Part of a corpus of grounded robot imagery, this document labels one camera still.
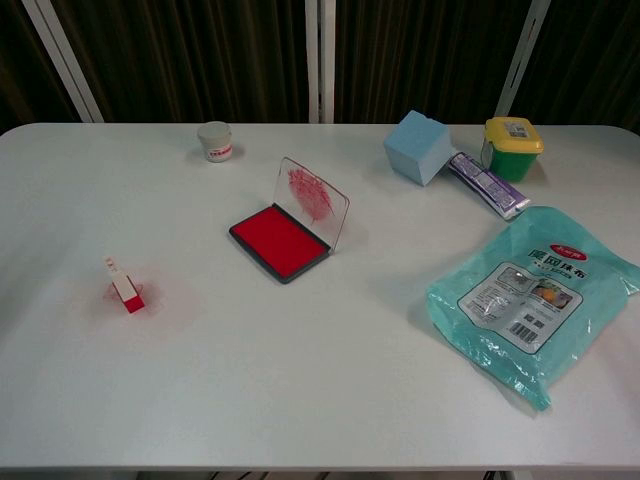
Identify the white upright frame post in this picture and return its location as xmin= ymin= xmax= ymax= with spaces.
xmin=320 ymin=0 xmax=336 ymax=125
xmin=304 ymin=0 xmax=321 ymax=125

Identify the dark pleated curtain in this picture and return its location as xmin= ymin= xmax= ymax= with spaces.
xmin=0 ymin=0 xmax=640 ymax=135

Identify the white slanted frame post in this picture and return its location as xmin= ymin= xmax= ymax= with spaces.
xmin=22 ymin=0 xmax=106 ymax=124
xmin=494 ymin=0 xmax=553 ymax=121

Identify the purple white tube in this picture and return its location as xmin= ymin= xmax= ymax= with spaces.
xmin=448 ymin=151 xmax=532 ymax=221

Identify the white and red stamp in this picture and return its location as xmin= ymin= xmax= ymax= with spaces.
xmin=102 ymin=255 xmax=147 ymax=315

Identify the red ink pad case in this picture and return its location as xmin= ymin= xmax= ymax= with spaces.
xmin=228 ymin=156 xmax=351 ymax=285

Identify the teal plastic cloth bag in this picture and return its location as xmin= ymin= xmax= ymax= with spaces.
xmin=425 ymin=205 xmax=640 ymax=414

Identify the light blue foam cube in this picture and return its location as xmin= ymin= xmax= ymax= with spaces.
xmin=383 ymin=109 xmax=454 ymax=187

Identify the green box yellow lid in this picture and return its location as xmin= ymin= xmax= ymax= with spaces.
xmin=481 ymin=117 xmax=545 ymax=184

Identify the small white jar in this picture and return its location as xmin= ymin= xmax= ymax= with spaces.
xmin=196 ymin=121 xmax=236 ymax=164

